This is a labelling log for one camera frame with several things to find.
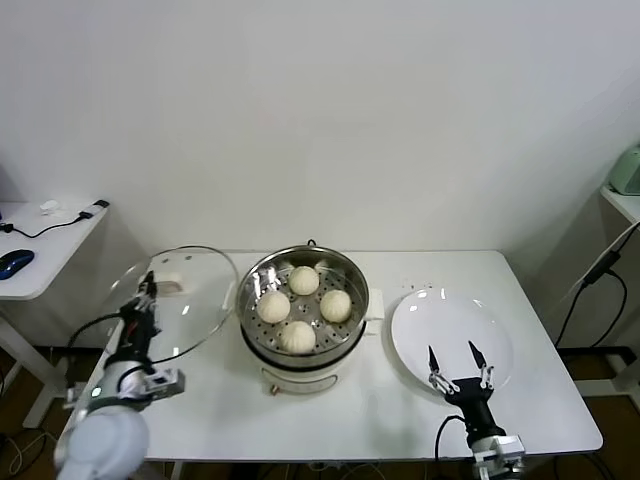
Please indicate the white electric cooker pot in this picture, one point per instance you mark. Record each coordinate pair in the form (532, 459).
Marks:
(300, 380)

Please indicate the blue computer mouse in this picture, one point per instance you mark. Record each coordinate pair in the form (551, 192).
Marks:
(15, 261)

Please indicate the white side desk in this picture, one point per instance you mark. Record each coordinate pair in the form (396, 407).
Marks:
(50, 260)

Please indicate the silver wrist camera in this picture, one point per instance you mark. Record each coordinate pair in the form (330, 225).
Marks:
(500, 450)
(162, 382)

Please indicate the round glass pot lid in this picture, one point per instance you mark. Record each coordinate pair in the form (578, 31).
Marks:
(200, 290)

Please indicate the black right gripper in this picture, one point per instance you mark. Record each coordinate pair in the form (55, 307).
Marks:
(475, 405)

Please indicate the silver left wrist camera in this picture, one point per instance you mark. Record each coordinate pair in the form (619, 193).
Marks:
(162, 382)

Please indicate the white steamed baozi bun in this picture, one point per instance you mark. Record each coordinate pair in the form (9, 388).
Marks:
(335, 306)
(304, 280)
(298, 337)
(273, 306)

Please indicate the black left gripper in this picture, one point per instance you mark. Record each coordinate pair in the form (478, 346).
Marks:
(139, 332)

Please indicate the round white plate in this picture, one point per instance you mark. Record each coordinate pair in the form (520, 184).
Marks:
(450, 330)

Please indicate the stainless steel steamer basket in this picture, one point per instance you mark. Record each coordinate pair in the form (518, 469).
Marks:
(305, 307)

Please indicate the light blue left robot arm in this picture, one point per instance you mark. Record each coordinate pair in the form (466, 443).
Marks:
(105, 440)

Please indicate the mint green appliance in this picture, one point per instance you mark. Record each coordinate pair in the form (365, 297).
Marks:
(627, 170)

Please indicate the small white desk object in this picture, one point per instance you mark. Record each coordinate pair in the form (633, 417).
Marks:
(48, 206)

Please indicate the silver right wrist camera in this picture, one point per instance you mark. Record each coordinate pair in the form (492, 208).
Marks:
(500, 450)

